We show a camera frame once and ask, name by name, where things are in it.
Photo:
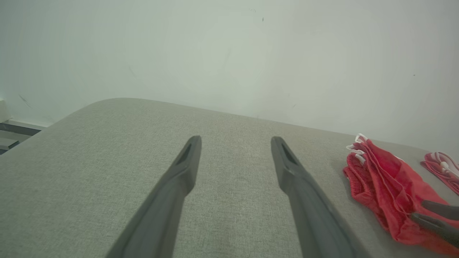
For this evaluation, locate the grey metal bar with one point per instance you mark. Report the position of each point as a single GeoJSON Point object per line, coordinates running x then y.
{"type": "Point", "coordinates": [7, 144]}

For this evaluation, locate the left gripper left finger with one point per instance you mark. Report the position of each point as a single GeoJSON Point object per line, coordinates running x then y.
{"type": "Point", "coordinates": [168, 204]}

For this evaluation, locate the red shorts with white stripe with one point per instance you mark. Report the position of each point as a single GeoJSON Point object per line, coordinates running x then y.
{"type": "Point", "coordinates": [387, 179]}

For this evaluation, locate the white and black baseboard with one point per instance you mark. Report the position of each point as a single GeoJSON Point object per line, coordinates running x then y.
{"type": "Point", "coordinates": [18, 128]}

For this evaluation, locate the red basketball jersey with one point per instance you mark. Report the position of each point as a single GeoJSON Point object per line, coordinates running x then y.
{"type": "Point", "coordinates": [444, 172]}

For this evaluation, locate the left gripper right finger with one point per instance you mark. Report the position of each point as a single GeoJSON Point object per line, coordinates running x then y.
{"type": "Point", "coordinates": [308, 208]}

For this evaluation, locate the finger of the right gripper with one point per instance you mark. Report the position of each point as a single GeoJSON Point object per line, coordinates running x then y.
{"type": "Point", "coordinates": [443, 210]}
{"type": "Point", "coordinates": [441, 227]}

